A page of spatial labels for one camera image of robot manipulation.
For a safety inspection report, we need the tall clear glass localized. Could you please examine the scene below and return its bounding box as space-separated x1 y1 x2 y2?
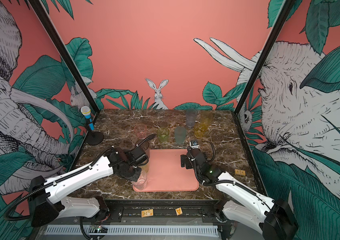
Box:
132 170 147 191

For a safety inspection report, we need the tall green glass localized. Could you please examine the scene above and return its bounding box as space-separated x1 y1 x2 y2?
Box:
140 161 150 173

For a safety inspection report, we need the tall smoky grey glass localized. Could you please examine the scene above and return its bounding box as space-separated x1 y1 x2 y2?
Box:
135 140 150 158

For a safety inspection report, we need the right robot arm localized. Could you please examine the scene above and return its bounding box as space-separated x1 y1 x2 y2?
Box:
181 147 299 240

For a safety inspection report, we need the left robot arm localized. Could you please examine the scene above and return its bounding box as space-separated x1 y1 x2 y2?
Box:
28 147 149 228

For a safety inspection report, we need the pink plastic tray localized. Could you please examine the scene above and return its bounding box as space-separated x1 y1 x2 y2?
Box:
132 149 199 192

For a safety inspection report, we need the short pink glass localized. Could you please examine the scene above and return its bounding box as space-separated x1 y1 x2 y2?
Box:
134 124 147 140

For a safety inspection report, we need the black microphone stand base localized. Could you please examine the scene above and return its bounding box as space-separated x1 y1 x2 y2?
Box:
86 130 104 146

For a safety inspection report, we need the short yellow glass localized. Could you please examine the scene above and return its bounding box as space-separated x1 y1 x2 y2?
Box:
194 123 208 139

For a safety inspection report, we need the small yellow letter tag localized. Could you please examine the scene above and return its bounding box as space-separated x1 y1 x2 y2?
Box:
175 208 183 216

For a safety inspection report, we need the short green glass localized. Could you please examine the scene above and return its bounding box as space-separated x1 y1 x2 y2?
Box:
157 127 169 143

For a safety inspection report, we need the frosted teal cup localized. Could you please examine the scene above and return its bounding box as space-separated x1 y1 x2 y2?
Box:
175 126 187 145

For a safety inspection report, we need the tall yellow glass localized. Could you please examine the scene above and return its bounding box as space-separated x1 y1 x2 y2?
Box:
200 111 214 127

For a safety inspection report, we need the tall blue glass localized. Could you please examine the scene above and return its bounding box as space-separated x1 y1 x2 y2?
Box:
186 109 198 128

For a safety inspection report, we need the blue toy microphone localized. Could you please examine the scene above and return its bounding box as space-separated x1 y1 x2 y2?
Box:
80 106 94 131

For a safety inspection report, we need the white ribbed panel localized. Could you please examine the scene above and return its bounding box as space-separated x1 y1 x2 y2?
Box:
44 225 220 237

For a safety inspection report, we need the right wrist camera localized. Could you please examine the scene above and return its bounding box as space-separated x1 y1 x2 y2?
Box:
190 140 200 149

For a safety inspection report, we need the black corrugated cable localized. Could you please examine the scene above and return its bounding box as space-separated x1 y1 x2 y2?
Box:
133 133 157 149

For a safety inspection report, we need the black front rail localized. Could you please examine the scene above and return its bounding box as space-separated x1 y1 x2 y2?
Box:
105 200 222 224

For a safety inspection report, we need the yellow tag on rail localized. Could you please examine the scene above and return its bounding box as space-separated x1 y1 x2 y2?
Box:
141 209 154 218

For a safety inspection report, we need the black corner frame post left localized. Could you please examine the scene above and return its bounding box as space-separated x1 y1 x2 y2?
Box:
28 0 100 114

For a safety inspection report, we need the black corner frame post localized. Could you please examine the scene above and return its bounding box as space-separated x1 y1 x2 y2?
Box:
232 0 296 117
28 0 100 114

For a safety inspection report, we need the black corner frame post right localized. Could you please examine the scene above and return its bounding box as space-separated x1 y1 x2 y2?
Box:
232 0 296 117

